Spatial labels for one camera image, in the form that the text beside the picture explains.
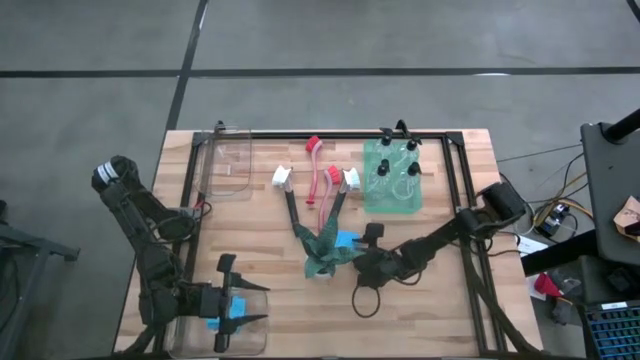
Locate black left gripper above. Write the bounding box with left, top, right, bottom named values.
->
left=198, top=253, right=272, bottom=354

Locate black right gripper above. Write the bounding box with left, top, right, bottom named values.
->
left=352, top=222, right=402, bottom=291

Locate red-handled red dish brush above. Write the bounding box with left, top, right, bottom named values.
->
left=304, top=135, right=324, bottom=206

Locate snake plant in white pot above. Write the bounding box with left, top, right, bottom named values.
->
left=292, top=213, right=365, bottom=280

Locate large clear plastic bin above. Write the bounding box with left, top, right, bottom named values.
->
left=166, top=287, right=271, bottom=359

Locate green translucent plastic bin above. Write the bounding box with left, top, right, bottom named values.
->
left=362, top=139, right=423, bottom=216

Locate white paper sheet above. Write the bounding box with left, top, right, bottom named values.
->
left=516, top=237, right=550, bottom=259

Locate red cone-shaped object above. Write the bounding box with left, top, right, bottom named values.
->
left=533, top=272, right=565, bottom=301

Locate small electronics box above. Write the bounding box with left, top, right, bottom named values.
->
left=534, top=202, right=572, bottom=239

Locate dark grey metal stand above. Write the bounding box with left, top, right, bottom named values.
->
left=0, top=199, right=81, bottom=360

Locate black side table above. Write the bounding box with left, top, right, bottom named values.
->
left=579, top=122, right=640, bottom=266

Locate brown cardboard piece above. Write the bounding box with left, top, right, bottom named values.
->
left=612, top=195, right=640, bottom=237

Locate black pole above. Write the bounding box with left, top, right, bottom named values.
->
left=601, top=108, right=640, bottom=145

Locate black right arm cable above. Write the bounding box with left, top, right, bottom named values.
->
left=351, top=284, right=383, bottom=320

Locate white brush with black handle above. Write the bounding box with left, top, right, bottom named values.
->
left=327, top=167, right=362, bottom=229
left=271, top=165, right=303, bottom=239

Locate pink-handled red dish brush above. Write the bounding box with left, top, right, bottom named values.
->
left=315, top=165, right=343, bottom=236

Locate black aluminium table frame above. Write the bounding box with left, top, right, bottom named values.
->
left=119, top=119, right=544, bottom=360

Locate clear bin with handle cutouts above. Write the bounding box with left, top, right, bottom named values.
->
left=198, top=127, right=254, bottom=197

